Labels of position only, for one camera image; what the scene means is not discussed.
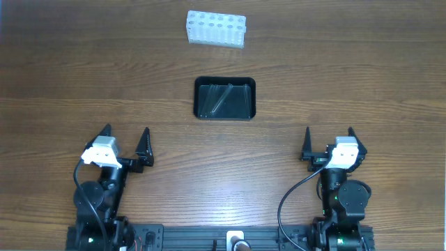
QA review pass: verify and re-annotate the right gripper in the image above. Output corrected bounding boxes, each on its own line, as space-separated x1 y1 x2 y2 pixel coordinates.
301 125 369 172

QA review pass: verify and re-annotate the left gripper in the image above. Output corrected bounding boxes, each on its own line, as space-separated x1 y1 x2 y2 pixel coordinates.
85 123 155 174

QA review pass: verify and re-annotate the clear test tube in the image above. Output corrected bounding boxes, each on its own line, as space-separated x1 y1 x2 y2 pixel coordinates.
210 83 234 116
199 84 215 118
207 84 220 118
243 83 253 118

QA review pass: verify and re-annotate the black tray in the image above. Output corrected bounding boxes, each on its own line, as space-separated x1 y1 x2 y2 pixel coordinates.
193 75 257 122

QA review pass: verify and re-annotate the white test tube rack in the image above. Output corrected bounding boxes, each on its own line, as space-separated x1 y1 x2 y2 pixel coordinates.
186 9 247 50

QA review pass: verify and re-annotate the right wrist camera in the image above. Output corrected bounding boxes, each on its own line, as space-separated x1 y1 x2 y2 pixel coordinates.
327 136 360 170

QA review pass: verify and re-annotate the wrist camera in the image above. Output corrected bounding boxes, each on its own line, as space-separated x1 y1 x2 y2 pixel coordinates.
327 136 360 170
80 135 122 169

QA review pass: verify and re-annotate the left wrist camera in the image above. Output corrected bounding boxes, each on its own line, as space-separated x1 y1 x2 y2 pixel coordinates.
80 135 122 169

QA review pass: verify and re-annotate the mounting rail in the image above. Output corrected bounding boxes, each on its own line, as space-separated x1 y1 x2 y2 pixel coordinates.
66 224 376 251

